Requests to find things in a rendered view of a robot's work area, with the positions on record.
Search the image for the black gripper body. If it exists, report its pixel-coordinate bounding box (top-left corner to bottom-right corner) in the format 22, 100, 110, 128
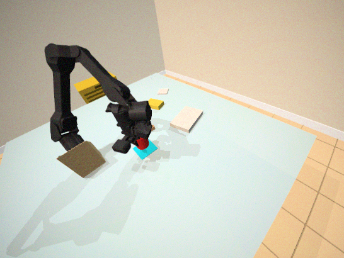
112, 120, 135, 154

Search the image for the red cup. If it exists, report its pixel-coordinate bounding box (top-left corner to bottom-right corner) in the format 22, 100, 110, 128
137, 137, 149, 150

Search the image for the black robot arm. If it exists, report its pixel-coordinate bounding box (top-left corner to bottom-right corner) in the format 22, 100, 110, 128
44, 43, 152, 152

